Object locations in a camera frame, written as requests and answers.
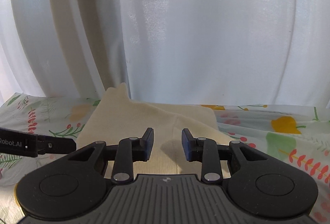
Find cream knit sweater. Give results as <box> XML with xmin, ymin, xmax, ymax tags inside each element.
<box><xmin>76</xmin><ymin>83</ymin><xmax>231</xmax><ymax>175</ymax></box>

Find white sheer curtain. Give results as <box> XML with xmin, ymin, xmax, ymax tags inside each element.
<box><xmin>1</xmin><ymin>0</ymin><xmax>329</xmax><ymax>108</ymax></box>

